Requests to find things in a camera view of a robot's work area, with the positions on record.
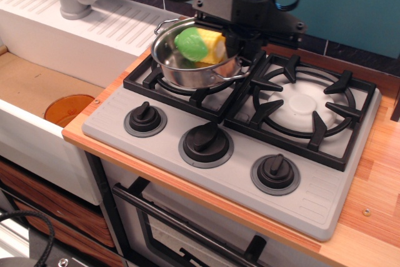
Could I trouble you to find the black right burner grate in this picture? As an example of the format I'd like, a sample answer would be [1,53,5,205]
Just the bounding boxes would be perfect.
[224,54,381,171]

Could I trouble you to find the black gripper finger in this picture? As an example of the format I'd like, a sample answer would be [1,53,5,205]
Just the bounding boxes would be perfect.
[222,31,244,58]
[242,38,267,66]

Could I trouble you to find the black right stove knob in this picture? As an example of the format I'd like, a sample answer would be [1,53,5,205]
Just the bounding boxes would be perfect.
[251,154,301,196]

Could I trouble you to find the black middle stove knob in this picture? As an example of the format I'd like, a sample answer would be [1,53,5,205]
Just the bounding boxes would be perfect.
[178,122,234,169]

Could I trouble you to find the black left stove knob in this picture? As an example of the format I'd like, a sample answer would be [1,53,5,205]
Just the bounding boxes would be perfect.
[124,101,168,138]

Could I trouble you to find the black cable lower left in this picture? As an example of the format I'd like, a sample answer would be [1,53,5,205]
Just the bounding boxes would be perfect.
[0,209,56,267]

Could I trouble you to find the yellow green toy corncob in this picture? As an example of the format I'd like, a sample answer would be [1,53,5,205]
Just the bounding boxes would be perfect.
[174,27,226,64]

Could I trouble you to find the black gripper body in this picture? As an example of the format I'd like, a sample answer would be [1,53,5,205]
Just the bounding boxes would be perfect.
[192,0,306,49]

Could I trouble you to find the grey toy stove top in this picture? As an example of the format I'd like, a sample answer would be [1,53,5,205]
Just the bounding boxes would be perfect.
[81,46,383,243]

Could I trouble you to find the wooden drawer fronts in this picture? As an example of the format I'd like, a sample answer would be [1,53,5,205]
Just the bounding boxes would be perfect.
[1,158,123,266]

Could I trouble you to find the black left burner grate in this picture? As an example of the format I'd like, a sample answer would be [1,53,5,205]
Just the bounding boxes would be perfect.
[123,51,266,123]

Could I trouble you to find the toy oven door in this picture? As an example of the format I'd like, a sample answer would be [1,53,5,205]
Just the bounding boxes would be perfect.
[102,161,324,266]

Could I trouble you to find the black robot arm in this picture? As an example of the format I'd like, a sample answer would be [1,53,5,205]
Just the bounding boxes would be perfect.
[192,0,307,61]

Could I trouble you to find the small steel pot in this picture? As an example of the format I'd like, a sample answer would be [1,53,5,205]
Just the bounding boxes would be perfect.
[151,18,251,89]

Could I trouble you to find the black stove knob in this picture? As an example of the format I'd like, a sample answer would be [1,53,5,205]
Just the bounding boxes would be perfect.
[178,122,234,169]
[124,101,168,138]
[251,154,301,196]

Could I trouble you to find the white toy sink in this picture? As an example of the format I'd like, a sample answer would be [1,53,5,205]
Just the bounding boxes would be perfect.
[1,0,175,205]

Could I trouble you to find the black burner grate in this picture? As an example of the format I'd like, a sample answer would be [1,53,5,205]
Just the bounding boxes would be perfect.
[123,51,266,123]
[224,54,381,171]

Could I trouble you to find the orange plastic plate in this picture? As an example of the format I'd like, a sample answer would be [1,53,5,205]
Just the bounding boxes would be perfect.
[44,94,94,128]

